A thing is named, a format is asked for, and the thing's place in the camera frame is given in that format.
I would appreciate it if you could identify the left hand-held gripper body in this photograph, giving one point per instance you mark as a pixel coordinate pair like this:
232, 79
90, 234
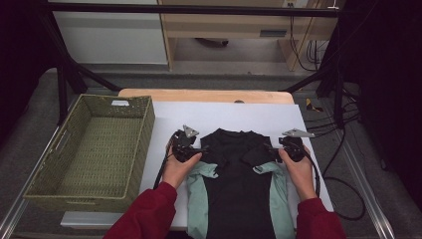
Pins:
189, 131

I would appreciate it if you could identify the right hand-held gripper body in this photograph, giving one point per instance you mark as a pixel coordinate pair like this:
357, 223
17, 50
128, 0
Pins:
298, 133

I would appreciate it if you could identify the black and green t-shirt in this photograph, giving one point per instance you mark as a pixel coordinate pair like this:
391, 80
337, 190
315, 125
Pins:
239, 186

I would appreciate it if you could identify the green woven basket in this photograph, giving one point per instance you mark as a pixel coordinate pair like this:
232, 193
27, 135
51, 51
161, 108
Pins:
99, 149

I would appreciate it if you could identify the person's left hand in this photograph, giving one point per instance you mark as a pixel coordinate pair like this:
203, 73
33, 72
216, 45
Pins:
174, 172

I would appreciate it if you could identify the person's right hand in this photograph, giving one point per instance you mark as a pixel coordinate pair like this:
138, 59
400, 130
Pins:
302, 179

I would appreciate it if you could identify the yellow and black tape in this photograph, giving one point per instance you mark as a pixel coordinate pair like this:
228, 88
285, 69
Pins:
312, 105

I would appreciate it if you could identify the white board sheet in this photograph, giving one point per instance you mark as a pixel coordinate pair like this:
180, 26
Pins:
232, 116

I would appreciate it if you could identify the black metal stand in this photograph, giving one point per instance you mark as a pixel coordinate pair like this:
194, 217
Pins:
62, 99
338, 99

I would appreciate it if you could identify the dark low object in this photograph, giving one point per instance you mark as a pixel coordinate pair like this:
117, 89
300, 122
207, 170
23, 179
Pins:
212, 42

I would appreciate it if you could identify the black curtain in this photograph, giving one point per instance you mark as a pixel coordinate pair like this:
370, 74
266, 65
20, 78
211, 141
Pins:
391, 83
20, 49

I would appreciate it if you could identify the light wooden desk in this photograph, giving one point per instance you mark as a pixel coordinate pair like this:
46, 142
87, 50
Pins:
225, 26

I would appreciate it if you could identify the black horizontal metal bar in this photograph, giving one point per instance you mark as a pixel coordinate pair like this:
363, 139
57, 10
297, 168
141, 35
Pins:
199, 9

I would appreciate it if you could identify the white cabinet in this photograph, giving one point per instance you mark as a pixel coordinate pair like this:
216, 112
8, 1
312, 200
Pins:
109, 36

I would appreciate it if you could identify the small white object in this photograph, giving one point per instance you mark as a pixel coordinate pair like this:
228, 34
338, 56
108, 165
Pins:
332, 7

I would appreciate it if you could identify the aluminium rail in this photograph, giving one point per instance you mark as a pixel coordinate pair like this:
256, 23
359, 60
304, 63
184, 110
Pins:
13, 215
381, 219

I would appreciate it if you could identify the wall socket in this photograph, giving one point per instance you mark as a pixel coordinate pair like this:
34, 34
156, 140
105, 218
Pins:
290, 3

